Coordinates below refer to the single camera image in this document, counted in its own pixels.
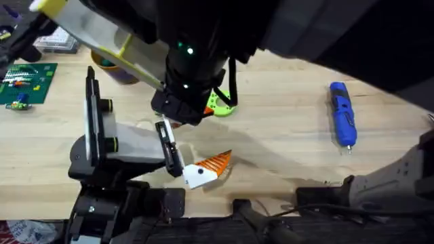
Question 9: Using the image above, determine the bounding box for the red white bag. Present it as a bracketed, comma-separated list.
[0, 219, 59, 244]

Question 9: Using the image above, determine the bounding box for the left wrist flat plate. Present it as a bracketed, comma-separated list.
[83, 65, 103, 167]

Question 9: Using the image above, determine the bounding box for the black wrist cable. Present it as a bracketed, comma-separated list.
[212, 57, 239, 108]

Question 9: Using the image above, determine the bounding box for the right wrist flat plate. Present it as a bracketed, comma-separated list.
[28, 0, 167, 92]

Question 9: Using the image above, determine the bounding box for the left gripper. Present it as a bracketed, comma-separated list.
[68, 111, 233, 190]

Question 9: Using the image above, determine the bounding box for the blue electric screwdriver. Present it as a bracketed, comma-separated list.
[329, 81, 358, 156]

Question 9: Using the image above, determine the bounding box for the wrist flat plate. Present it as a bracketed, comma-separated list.
[28, 0, 167, 92]
[83, 65, 103, 167]

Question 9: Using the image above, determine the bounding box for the clear plastic box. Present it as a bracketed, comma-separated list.
[33, 26, 81, 55]

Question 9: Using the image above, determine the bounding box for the tub with toys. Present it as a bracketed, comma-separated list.
[90, 49, 140, 86]

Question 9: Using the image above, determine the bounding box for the black rail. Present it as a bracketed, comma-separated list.
[111, 198, 434, 244]

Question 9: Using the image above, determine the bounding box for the green disc with holes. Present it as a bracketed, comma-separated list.
[206, 89, 237, 118]

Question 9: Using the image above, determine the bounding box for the green board with blocks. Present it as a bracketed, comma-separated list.
[0, 62, 58, 111]

